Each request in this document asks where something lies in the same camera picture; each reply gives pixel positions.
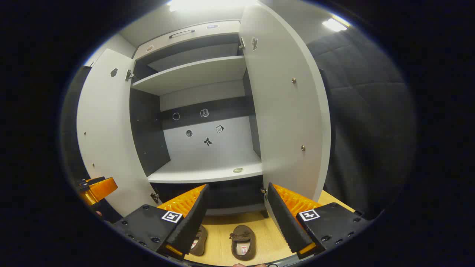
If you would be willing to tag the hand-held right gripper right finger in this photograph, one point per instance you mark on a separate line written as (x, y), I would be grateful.
(285, 218)

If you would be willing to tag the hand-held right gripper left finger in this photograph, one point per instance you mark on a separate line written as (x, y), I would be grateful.
(191, 218)

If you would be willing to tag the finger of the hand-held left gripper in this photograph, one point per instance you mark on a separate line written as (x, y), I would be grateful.
(102, 188)

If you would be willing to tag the brown fuzzy shoe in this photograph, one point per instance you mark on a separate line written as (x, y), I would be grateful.
(202, 231)
(241, 233)

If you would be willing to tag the white cabinet door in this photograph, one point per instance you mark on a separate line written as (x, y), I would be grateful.
(107, 129)
(285, 111)

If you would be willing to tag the white shoe cabinet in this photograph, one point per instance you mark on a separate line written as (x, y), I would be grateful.
(207, 159)

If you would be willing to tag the white cabinet drawer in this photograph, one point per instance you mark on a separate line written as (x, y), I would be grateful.
(200, 35)

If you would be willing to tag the ceiling light panel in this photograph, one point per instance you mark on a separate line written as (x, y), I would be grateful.
(334, 25)
(207, 4)

